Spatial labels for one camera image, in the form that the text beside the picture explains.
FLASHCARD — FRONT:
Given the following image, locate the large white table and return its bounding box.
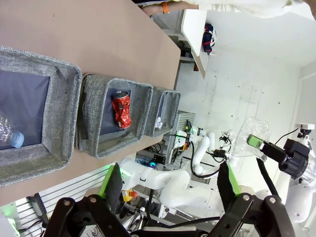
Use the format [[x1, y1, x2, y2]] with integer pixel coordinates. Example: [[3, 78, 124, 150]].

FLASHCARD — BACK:
[[181, 9, 208, 80]]

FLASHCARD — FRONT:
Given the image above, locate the grey slotted cabinet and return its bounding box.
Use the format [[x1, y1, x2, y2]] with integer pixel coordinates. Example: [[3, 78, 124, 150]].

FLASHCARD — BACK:
[[161, 110, 197, 161]]

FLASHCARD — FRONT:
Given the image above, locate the person in white sweater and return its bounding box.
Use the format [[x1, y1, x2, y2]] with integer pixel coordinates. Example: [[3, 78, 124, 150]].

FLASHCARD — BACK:
[[181, 0, 316, 20]]

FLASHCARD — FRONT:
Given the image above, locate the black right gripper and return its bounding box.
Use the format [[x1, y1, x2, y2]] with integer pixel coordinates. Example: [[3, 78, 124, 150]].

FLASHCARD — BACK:
[[246, 134, 310, 180]]

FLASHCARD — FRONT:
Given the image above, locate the crushed red soda can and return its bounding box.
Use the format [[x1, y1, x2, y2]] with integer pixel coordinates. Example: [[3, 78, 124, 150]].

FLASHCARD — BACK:
[[111, 90, 133, 129]]

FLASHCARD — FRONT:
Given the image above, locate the grey fabric basket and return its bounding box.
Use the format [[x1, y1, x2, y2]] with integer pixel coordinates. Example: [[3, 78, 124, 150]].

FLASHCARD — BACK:
[[0, 45, 83, 188], [75, 72, 155, 159], [142, 85, 182, 139]]

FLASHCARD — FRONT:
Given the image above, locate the navy red white bag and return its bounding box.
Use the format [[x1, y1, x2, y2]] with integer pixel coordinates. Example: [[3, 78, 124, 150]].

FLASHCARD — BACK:
[[201, 22, 218, 56]]

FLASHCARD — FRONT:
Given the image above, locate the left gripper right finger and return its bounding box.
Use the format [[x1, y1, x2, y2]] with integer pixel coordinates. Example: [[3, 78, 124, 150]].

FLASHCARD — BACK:
[[209, 162, 296, 237]]

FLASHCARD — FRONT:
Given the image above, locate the person's left hand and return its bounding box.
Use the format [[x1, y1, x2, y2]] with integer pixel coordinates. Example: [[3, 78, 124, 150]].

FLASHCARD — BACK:
[[142, 1, 163, 17]]

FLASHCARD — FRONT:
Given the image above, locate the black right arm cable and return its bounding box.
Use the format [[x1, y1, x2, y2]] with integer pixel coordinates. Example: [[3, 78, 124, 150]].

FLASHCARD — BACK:
[[256, 158, 280, 198]]

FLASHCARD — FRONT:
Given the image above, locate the clear plastic water bottle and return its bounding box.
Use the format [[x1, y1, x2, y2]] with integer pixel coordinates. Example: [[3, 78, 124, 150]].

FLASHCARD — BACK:
[[0, 110, 25, 151]]

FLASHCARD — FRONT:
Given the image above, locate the aluminium rail frame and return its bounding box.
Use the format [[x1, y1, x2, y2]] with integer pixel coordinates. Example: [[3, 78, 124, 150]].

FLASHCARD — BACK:
[[14, 165, 119, 230]]

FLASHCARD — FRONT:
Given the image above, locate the red yellow emergency stop button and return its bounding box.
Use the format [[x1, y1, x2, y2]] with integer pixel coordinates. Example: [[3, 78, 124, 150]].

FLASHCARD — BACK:
[[122, 189, 138, 203]]

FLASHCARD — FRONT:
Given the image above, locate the person's left forearm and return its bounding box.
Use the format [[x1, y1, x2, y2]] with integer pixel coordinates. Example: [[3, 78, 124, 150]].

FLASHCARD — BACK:
[[170, 0, 201, 12]]

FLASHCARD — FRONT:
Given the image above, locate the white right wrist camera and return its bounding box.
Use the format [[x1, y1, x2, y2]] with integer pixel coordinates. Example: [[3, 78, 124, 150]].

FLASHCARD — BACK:
[[295, 122, 316, 139]]

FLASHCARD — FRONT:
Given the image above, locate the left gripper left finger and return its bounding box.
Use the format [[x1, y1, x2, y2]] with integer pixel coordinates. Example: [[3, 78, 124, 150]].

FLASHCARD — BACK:
[[43, 161, 129, 237]]

